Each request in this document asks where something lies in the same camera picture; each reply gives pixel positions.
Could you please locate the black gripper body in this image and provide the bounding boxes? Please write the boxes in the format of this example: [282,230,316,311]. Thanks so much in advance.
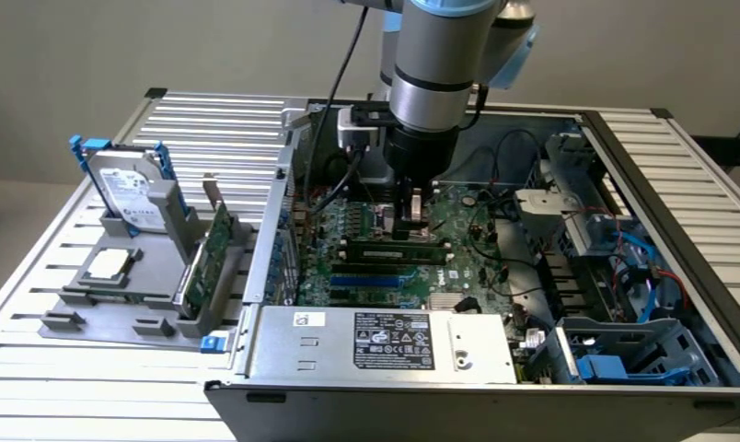
[383,123,461,189]

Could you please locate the installed green RAM stick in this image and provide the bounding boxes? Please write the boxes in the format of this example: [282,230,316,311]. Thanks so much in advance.
[343,239,453,265]

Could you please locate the empty black RAM slot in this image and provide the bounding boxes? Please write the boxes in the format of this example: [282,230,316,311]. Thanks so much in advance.
[331,262,437,276]

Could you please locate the CPU socket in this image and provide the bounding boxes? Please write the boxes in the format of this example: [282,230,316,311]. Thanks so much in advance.
[366,200,439,244]

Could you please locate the green motherboard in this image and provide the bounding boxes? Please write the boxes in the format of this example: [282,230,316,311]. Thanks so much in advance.
[280,181,518,310]

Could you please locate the blue expansion slot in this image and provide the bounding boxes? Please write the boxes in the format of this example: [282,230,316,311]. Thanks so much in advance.
[328,273,409,287]

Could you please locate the black rear case fan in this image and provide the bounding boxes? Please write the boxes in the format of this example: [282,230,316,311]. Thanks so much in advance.
[304,108,360,190]

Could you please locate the silver chipset heat sink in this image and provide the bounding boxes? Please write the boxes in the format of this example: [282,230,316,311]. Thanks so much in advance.
[426,293,470,312]

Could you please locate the silver power supply unit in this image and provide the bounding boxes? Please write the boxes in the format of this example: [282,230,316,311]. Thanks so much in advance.
[240,304,519,386]

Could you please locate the green graphics card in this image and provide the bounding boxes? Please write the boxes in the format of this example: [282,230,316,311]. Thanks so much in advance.
[171,171,234,320]

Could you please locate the black open PC case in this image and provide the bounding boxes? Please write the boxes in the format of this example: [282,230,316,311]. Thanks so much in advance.
[202,97,740,442]

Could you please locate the blue disk caddy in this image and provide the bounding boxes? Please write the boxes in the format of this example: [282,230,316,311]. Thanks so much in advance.
[573,353,630,384]

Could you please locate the silver hard disk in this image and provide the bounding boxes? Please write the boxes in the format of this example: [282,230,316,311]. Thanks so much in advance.
[68,134,176,237]

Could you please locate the grey disk bay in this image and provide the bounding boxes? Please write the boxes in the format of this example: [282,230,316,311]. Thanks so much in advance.
[547,315,721,387]

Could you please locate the silver CPU chip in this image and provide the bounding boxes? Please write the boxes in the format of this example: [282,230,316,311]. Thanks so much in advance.
[90,249,132,278]

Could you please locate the grey parts rack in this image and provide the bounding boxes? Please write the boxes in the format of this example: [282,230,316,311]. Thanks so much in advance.
[39,178,255,341]

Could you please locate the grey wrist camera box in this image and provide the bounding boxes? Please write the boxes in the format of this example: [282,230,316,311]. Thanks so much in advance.
[335,104,398,149]

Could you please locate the black looped wire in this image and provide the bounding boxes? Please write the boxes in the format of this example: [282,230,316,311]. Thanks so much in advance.
[483,128,538,194]

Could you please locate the short black wrist cable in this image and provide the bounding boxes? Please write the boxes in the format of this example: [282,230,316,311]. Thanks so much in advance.
[461,81,493,132]

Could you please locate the long black arm cable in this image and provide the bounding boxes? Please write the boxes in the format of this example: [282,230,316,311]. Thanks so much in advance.
[300,4,371,204]

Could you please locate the blue data wire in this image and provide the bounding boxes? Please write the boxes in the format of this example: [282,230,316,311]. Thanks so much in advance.
[611,227,661,324]

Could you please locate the red data wire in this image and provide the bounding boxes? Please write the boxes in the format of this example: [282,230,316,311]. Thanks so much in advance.
[651,270,691,310]

